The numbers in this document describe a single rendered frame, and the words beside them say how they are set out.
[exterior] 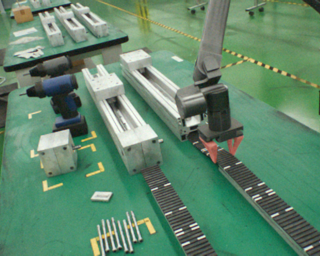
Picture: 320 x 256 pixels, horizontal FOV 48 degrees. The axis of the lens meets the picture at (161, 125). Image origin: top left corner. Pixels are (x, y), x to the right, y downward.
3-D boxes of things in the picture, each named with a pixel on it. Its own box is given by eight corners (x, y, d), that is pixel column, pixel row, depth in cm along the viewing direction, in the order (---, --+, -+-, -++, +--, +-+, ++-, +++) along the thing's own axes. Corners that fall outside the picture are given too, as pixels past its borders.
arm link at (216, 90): (231, 85, 84) (221, 78, 89) (205, 92, 82) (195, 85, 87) (233, 111, 87) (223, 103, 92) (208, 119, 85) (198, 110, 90)
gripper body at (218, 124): (197, 133, 93) (193, 108, 90) (231, 122, 96) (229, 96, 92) (208, 144, 88) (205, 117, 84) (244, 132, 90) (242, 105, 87)
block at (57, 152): (85, 168, 108) (76, 141, 104) (47, 177, 107) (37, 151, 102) (84, 152, 117) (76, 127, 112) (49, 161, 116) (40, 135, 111)
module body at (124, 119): (153, 151, 110) (149, 126, 106) (122, 161, 108) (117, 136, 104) (105, 80, 179) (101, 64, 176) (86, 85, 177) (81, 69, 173)
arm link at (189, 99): (214, 54, 86) (206, 71, 94) (168, 65, 84) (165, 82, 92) (233, 97, 82) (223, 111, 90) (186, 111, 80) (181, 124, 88)
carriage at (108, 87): (127, 100, 135) (122, 83, 132) (98, 108, 133) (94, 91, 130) (117, 88, 149) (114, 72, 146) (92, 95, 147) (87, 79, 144)
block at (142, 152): (171, 162, 103) (166, 133, 98) (130, 176, 100) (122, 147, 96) (161, 148, 111) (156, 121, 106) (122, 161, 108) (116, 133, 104)
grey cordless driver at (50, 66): (85, 105, 153) (70, 56, 144) (39, 120, 148) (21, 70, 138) (81, 100, 160) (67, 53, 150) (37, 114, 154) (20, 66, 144)
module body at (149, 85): (209, 132, 114) (206, 109, 110) (181, 142, 112) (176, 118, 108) (141, 70, 184) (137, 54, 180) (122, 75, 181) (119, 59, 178)
